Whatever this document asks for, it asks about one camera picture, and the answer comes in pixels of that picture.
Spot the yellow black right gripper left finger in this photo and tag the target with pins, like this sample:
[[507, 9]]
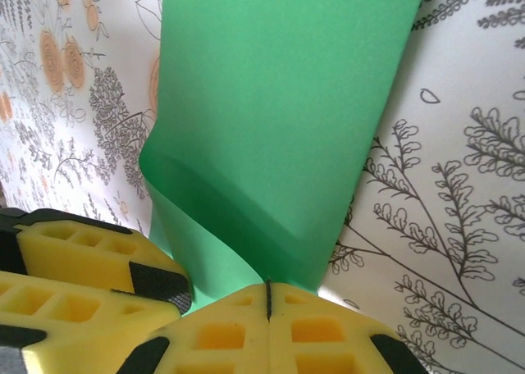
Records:
[[213, 341]]

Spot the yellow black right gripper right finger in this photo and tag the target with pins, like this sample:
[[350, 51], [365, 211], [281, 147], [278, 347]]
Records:
[[320, 341]]

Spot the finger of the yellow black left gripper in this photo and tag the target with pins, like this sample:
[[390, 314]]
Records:
[[82, 247], [61, 308]]

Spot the floral patterned table cover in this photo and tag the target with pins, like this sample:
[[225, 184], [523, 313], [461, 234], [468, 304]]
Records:
[[451, 103]]

